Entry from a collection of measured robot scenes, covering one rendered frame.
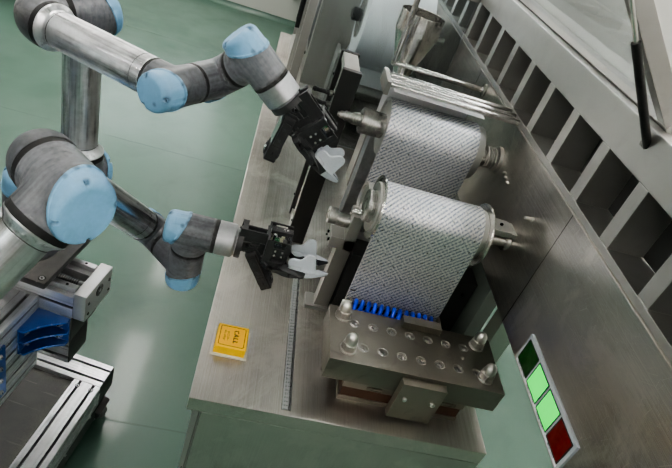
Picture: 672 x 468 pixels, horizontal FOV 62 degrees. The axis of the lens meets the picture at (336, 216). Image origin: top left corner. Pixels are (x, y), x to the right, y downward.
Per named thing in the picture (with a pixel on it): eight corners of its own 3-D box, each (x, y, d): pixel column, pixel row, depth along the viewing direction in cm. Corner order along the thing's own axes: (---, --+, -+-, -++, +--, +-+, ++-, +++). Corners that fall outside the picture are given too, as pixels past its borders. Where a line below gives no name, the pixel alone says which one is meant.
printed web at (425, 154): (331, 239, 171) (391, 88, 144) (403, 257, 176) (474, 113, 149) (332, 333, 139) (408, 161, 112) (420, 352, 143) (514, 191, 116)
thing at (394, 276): (344, 298, 133) (371, 238, 124) (436, 319, 138) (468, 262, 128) (344, 299, 133) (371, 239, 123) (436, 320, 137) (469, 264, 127)
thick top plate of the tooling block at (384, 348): (322, 321, 132) (329, 303, 129) (477, 356, 139) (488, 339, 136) (321, 376, 119) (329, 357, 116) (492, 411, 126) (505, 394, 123)
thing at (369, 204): (373, 190, 121) (363, 223, 123) (382, 193, 122) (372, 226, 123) (367, 185, 129) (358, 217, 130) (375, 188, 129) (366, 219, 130)
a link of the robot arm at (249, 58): (228, 32, 109) (260, 14, 104) (262, 79, 114) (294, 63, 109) (210, 53, 103) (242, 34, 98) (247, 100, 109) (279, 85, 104)
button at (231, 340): (217, 329, 130) (219, 321, 128) (247, 335, 131) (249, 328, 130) (212, 352, 124) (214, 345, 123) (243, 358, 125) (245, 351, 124)
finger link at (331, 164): (356, 178, 117) (332, 144, 113) (332, 191, 119) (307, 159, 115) (355, 171, 120) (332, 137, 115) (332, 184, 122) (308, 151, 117)
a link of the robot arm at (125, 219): (-33, 140, 95) (133, 241, 138) (-6, 175, 90) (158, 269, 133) (18, 91, 96) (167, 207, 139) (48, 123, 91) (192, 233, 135)
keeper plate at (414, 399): (384, 408, 125) (402, 376, 119) (426, 416, 127) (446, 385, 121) (385, 417, 123) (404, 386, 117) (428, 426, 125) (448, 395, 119)
